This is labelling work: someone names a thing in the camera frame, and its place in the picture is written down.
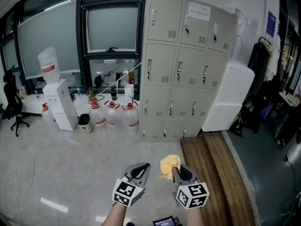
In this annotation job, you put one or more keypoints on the person's left forearm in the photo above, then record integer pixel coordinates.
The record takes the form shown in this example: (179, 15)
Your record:
(115, 216)

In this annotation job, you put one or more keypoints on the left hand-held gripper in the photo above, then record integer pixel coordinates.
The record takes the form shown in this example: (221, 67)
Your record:
(128, 192)

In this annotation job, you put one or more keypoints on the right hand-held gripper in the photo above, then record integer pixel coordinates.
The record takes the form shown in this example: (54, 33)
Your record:
(192, 195)

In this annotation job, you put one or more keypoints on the small bottle blue label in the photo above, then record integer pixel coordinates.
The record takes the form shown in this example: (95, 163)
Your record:
(79, 93)

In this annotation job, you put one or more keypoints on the small dark bottle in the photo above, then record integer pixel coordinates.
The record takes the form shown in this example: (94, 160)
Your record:
(71, 95)

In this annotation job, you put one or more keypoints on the blue wall poster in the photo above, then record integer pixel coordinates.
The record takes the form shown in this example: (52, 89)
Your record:
(271, 23)

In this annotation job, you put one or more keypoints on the silver foil wrapped duct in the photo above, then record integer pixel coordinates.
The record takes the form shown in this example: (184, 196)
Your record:
(244, 36)

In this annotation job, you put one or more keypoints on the yellow and black bag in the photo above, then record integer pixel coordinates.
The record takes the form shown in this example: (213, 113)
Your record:
(237, 125)

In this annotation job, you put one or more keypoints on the white paper bag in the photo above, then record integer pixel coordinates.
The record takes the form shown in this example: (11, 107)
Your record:
(129, 94)

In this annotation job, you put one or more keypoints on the person's right forearm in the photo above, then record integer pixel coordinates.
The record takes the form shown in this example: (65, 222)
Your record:
(195, 218)

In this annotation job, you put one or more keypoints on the black device with screen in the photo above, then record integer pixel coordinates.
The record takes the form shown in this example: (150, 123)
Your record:
(163, 222)

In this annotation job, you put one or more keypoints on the white water dispenser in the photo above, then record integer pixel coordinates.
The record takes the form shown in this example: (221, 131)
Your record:
(60, 105)

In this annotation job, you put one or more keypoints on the black framed glass window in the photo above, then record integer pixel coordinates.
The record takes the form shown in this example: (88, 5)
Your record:
(81, 43)

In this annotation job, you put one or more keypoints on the clear water jug red label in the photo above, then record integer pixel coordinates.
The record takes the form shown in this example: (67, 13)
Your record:
(48, 62)

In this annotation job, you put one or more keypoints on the yellow cloth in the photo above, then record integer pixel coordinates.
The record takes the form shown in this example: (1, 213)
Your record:
(168, 165)

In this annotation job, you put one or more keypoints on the wooden plank platform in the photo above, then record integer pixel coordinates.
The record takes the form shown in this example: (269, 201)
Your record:
(221, 168)

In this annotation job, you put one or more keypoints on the black drinking bottle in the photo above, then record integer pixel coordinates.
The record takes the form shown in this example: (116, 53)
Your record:
(113, 93)

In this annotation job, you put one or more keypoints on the grey metal locker cabinet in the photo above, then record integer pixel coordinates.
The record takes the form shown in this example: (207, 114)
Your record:
(188, 67)

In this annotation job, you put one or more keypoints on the black clothes rack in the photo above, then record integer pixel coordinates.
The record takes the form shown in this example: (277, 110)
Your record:
(258, 62)

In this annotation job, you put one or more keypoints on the black pouch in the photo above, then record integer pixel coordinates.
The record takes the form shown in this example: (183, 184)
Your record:
(98, 81)

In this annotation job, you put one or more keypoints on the black office chair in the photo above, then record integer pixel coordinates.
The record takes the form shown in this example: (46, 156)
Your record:
(10, 95)

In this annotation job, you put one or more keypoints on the brown bag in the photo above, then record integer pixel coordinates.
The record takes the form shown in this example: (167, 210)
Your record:
(91, 93)

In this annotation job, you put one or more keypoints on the small black white bin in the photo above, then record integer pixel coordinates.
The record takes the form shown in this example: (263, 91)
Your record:
(84, 125)

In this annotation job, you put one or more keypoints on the white paper notice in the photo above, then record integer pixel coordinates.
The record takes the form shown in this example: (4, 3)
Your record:
(198, 10)

